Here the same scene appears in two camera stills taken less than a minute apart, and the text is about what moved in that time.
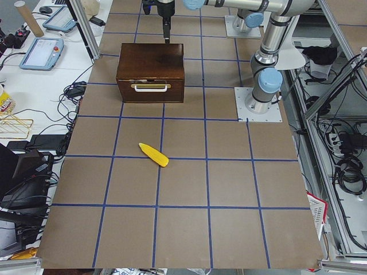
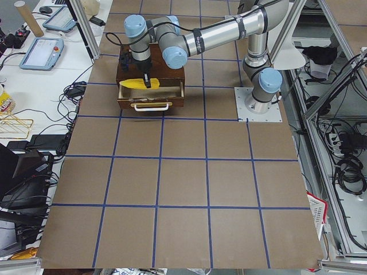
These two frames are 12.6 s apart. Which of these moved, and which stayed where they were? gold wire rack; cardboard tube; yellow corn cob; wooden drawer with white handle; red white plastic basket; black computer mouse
Moved: wooden drawer with white handle; yellow corn cob
Stayed: red white plastic basket; cardboard tube; gold wire rack; black computer mouse
